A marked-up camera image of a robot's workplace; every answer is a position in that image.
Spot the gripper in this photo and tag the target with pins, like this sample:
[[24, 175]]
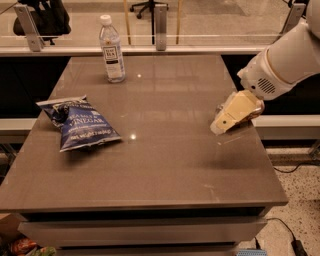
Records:
[[258, 77]]

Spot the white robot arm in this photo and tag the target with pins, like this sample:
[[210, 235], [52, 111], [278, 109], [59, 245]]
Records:
[[274, 72]]

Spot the black office chair centre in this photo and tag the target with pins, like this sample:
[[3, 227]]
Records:
[[147, 5]]

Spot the black office chair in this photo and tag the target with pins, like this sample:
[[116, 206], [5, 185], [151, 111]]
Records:
[[50, 17], [147, 5]]

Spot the clear plastic water bottle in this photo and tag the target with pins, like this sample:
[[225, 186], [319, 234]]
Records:
[[111, 48]]

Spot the blue chip bag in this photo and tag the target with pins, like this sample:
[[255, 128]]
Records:
[[80, 124]]

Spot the black office chair left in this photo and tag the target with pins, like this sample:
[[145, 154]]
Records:
[[50, 17]]

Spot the glass partition panel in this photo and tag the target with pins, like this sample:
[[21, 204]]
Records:
[[189, 22]]

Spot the orange snack packet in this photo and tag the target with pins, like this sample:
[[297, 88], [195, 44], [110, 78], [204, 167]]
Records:
[[22, 246]]

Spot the metal glass bracket right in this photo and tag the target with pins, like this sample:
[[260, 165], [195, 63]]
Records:
[[295, 13]]

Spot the metal glass bracket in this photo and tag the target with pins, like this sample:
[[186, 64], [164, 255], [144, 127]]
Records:
[[160, 12], [28, 25], [295, 13]]

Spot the metal glass bracket centre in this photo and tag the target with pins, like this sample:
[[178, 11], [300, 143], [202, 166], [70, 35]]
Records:
[[160, 12]]

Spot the metal glass bracket left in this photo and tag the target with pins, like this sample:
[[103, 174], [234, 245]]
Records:
[[28, 25]]

